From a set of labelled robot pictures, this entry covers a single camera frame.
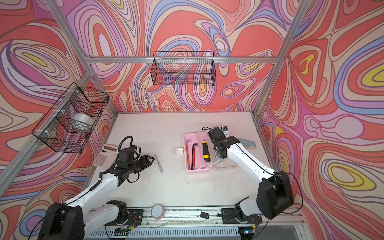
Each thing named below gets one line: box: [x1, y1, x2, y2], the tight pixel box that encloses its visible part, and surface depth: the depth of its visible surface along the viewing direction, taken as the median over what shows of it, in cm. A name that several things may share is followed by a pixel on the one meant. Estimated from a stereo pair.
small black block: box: [200, 211, 210, 220], surface depth 76 cm
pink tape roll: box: [151, 204, 165, 220], surface depth 72 cm
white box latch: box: [175, 147, 184, 156], surface depth 93 cm
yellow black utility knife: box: [202, 139, 211, 162], surface depth 90 cm
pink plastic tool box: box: [183, 131, 216, 173], surface depth 94 cm
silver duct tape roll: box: [71, 113, 94, 126], surface depth 75 cm
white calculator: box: [92, 144, 119, 168], surface depth 95 cm
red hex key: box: [193, 145, 198, 169], surface depth 97 cm
